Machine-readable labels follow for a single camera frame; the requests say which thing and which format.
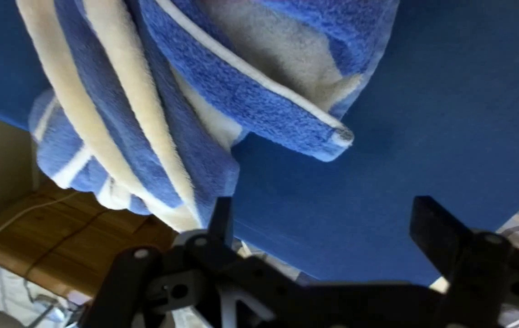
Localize thin white cable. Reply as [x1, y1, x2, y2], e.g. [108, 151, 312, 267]
[0, 189, 79, 251]

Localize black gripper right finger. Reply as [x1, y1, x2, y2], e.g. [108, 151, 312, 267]
[409, 194, 512, 328]

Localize blue white striped towel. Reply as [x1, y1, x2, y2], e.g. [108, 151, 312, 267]
[15, 0, 403, 235]

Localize blue ironing board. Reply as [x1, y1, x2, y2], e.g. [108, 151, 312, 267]
[0, 0, 519, 287]

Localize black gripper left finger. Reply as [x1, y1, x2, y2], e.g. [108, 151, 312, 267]
[85, 194, 256, 328]

